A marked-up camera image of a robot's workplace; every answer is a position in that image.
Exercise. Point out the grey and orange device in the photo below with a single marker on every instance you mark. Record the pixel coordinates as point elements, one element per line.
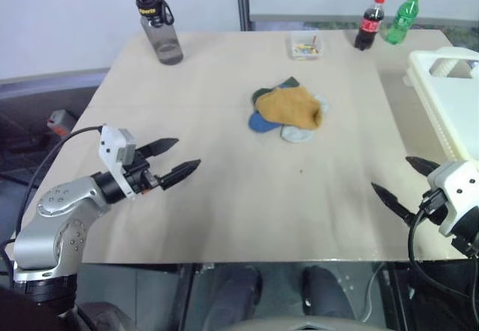
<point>61,121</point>

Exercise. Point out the cola bottle red cap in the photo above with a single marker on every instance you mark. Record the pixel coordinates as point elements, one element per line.
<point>368,24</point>

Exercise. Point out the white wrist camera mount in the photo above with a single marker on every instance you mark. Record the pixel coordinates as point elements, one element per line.
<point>110,151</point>
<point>456,185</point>

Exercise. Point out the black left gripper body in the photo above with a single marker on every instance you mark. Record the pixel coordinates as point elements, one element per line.
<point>140,177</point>

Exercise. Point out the white plastic basket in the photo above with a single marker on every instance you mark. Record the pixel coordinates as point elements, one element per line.
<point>449,99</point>

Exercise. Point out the mustard yellow sock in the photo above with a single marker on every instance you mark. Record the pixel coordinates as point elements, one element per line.
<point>290,106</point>

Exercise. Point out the light blue cloth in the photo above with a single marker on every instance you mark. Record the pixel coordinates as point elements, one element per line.
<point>297,135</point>

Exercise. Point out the grey sports water bottle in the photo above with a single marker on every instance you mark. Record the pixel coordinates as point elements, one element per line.
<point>164,35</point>

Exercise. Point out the green soda bottle yellow cap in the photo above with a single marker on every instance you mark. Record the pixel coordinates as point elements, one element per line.
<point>400,24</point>

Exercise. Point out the small clear plastic container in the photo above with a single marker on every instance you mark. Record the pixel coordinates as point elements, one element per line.
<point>307,46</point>

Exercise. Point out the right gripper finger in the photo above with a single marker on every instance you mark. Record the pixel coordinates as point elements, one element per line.
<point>423,164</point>
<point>393,200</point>

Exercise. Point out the dark vertical post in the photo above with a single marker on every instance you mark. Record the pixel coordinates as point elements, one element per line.
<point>242,1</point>

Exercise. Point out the beige table cover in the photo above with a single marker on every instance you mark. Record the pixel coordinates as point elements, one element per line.
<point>224,203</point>

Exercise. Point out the grey rounded robot torso edge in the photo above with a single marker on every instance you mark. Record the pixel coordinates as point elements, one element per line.
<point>299,325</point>

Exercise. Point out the dark grey cloth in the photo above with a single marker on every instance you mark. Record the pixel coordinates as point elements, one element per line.
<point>263,93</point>

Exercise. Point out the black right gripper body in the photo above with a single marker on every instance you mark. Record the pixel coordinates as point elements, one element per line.
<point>436,205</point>

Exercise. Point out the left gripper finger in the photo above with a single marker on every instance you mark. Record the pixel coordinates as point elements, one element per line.
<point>181,173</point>
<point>161,146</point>

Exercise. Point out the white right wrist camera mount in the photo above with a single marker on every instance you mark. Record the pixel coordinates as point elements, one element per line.
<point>456,185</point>

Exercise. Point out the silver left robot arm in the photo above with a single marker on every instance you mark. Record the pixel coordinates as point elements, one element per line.
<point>56,230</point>

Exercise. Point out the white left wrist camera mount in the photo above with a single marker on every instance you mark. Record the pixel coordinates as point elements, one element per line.
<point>110,151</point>

